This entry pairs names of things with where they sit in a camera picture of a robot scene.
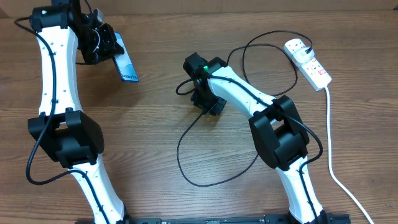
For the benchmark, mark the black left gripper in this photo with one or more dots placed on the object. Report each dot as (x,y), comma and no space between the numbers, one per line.
(111,48)

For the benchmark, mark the white charger plug adapter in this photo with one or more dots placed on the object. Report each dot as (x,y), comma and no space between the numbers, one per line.
(303,55)

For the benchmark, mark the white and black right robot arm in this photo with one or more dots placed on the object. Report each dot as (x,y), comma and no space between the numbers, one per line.
(279,136)

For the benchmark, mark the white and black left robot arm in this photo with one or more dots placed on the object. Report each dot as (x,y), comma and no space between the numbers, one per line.
(62,129)

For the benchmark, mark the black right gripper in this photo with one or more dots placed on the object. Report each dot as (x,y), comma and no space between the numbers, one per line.
(216,111)

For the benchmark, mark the white power strip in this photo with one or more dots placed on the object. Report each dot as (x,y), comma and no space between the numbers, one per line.
(313,71)

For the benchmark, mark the blue Galaxy smartphone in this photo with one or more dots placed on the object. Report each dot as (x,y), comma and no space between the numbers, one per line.
(124,64)

